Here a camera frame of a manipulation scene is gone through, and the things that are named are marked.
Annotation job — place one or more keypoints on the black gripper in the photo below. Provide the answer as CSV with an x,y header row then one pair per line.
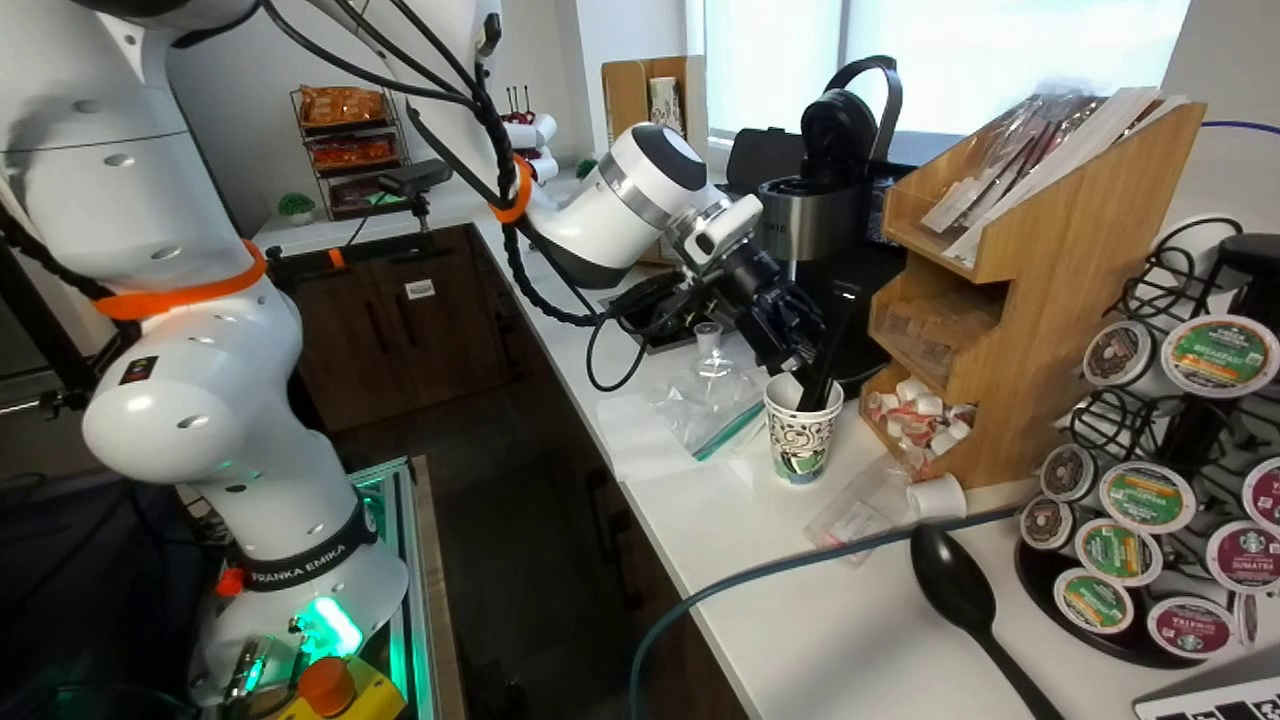
x,y
762,296

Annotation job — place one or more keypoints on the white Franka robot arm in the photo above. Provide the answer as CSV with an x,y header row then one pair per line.
x,y
202,402

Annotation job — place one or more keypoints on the wooden stand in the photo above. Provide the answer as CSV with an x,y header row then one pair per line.
x,y
1054,305

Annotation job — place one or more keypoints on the black device on stand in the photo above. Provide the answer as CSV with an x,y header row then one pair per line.
x,y
418,176

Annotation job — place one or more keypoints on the patterned paper cup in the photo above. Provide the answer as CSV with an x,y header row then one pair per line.
x,y
807,433

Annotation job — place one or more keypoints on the white red creamer cup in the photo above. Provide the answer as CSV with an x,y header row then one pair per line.
x,y
923,423
950,436
957,405
884,405
914,391

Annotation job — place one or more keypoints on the clear zip plastic bag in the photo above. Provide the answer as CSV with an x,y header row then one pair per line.
x,y
713,416

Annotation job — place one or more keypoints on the brown sugar sachets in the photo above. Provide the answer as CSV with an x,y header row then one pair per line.
x,y
923,331

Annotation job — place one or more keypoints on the clear plastic packet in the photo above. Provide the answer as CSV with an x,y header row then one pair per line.
x,y
860,513

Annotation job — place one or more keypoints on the black coffee machine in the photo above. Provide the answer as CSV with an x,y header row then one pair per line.
x,y
841,147

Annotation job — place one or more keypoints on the small white creamer cup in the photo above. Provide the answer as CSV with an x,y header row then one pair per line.
x,y
941,498

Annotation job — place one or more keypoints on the black plastic spoon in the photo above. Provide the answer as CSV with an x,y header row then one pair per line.
x,y
953,581

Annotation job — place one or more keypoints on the white paper cup stack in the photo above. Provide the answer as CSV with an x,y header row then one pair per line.
x,y
660,102

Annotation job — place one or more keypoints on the brown lid coffee pod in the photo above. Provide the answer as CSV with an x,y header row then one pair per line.
x,y
1047,520
1066,470
1117,354

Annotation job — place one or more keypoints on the wooden cup dispenser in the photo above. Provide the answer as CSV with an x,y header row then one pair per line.
x,y
626,93

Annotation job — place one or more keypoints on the dark sachet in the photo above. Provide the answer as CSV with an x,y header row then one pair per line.
x,y
1021,135

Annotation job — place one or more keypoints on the white mug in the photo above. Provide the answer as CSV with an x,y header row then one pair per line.
x,y
536,131
542,165

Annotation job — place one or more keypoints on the white paper sachet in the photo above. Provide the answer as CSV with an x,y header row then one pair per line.
x,y
1074,162

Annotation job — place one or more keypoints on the mug rack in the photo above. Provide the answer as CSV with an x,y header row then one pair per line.
x,y
522,102

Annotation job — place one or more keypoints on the green lid coffee pod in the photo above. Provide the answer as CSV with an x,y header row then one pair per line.
x,y
1147,498
1218,359
1117,551
1095,601

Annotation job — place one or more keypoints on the white cabinet label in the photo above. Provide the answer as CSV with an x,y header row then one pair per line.
x,y
421,287

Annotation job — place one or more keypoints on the dark wooden cabinet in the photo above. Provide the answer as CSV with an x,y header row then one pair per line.
x,y
403,335

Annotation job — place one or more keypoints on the black appliance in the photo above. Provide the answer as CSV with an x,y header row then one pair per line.
x,y
1252,274

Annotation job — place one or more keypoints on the maroon lid coffee pod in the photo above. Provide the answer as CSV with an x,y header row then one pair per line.
x,y
1243,552
1191,624
1266,495

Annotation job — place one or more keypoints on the snack shelf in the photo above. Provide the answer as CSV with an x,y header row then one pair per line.
x,y
340,107

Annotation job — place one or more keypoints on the small green object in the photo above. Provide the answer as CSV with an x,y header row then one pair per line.
x,y
297,204

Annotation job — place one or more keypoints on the checkerboard calibration card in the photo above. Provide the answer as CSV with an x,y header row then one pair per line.
x,y
1206,696

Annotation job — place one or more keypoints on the yellow emergency stop box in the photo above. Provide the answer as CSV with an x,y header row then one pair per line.
x,y
332,685

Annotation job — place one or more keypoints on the black corrugated conduit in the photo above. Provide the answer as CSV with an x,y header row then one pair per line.
x,y
40,287

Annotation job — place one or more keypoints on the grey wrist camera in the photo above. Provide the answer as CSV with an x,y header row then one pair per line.
x,y
722,226

